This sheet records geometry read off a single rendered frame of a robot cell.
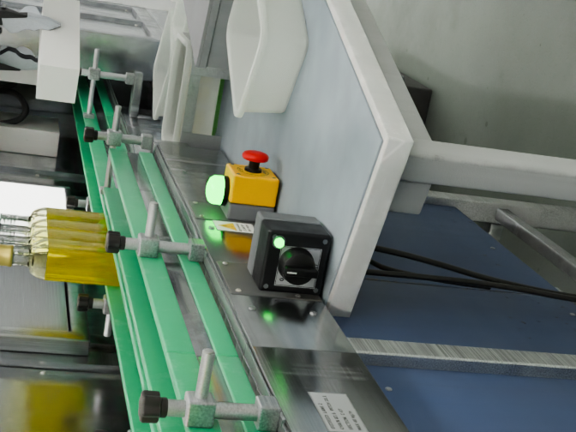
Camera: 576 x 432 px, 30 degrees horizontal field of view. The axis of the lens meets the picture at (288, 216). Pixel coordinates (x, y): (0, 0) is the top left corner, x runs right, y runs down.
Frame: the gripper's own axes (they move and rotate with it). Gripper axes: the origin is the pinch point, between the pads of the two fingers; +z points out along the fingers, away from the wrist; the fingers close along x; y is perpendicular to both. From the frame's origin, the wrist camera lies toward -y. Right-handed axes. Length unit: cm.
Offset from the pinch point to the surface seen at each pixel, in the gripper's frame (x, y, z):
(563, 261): 8, -33, 84
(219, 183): 1.4, -31.8, 25.3
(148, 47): 44, 89, 28
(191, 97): 14.1, 14.2, 27.2
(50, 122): 79, 103, 6
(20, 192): 64, 47, -1
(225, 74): 9.2, 16.0, 32.8
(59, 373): 39, -35, 7
